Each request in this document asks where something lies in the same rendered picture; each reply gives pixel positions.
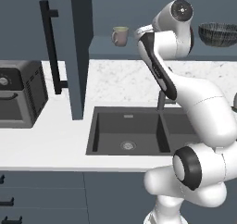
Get dark blue base cabinet door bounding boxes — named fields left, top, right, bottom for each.
left=82, top=171, right=159, bottom=224

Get dark grey sink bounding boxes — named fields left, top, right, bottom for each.
left=85, top=106, right=205, bottom=156

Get grey tap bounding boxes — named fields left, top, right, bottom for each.
left=156, top=90, right=178, bottom=112

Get beige mug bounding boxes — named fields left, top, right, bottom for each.
left=111, top=26, right=130, bottom=48

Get dark grey toaster oven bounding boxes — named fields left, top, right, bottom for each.
left=0, top=59, right=49, bottom=130

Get dark blue drawer front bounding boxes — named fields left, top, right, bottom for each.
left=0, top=207, right=90, bottom=224
left=0, top=187, right=88, bottom=210
left=0, top=171, right=85, bottom=189

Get grey toaster oven knob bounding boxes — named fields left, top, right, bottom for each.
left=0, top=76, right=10, bottom=87

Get dark patterned bowl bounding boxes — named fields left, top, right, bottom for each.
left=197, top=22, right=237, bottom=48

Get black cabinet door handle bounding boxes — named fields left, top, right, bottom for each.
left=39, top=0, right=69, bottom=95

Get dark blue wall cabinet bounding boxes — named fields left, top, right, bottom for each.
left=84, top=0, right=237, bottom=61

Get black toaster oven handle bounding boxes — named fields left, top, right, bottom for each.
left=0, top=93, right=19, bottom=102

